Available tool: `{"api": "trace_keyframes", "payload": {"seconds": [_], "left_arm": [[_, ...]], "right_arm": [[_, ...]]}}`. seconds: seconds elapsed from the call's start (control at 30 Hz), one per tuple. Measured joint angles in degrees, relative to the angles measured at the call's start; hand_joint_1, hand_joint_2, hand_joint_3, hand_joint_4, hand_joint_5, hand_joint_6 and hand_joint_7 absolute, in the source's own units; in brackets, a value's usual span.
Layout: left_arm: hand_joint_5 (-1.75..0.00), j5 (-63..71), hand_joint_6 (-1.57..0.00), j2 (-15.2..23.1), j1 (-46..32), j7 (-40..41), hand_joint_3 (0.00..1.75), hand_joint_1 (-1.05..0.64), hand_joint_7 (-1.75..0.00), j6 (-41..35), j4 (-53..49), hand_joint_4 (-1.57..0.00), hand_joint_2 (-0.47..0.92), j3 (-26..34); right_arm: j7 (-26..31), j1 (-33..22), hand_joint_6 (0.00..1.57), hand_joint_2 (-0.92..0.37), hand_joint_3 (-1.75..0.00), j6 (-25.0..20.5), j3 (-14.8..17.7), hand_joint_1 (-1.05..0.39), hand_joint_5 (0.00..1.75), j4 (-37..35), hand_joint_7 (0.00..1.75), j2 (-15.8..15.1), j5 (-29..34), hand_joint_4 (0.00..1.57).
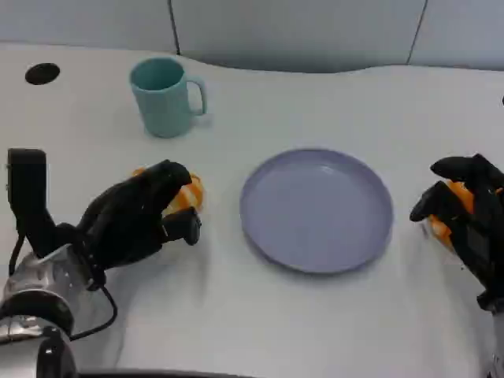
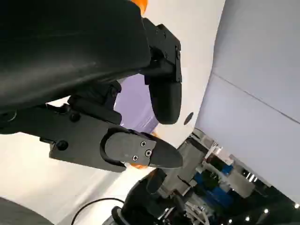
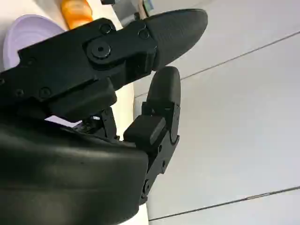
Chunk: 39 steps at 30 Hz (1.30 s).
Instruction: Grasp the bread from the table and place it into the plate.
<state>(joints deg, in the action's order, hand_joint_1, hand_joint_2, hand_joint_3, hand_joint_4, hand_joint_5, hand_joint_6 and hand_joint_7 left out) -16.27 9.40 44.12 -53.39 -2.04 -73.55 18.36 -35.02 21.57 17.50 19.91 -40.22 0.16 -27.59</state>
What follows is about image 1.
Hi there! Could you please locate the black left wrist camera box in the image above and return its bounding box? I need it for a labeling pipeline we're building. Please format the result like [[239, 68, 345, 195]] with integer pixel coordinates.
[[6, 148, 58, 259]]

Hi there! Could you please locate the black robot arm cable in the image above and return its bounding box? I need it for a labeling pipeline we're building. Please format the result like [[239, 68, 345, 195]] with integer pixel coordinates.
[[69, 282, 119, 341]]

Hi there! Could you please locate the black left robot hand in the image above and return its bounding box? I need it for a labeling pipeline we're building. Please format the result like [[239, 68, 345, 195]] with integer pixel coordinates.
[[76, 159, 203, 273]]

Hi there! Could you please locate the pale green mug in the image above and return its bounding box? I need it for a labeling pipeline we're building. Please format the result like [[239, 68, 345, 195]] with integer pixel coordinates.
[[129, 57, 209, 139]]

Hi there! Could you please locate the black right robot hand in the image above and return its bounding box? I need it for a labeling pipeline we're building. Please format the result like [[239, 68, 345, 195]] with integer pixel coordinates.
[[409, 153, 504, 312]]

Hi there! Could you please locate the lilac plate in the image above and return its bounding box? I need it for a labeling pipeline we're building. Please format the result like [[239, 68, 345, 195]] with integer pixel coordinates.
[[239, 147, 395, 276]]

